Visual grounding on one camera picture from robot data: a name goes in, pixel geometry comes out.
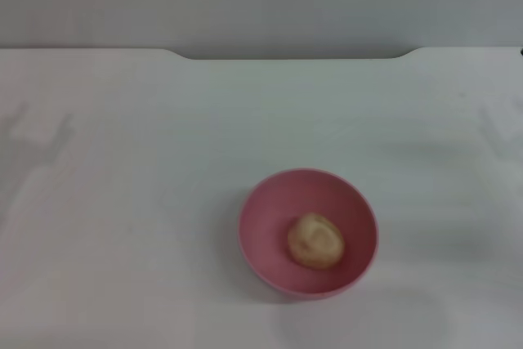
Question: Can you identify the pink plastic bowl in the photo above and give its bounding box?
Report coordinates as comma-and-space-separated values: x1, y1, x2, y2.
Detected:
237, 167, 380, 301

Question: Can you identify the beige egg yolk pastry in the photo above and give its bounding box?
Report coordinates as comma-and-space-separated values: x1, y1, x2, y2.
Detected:
286, 212, 346, 271

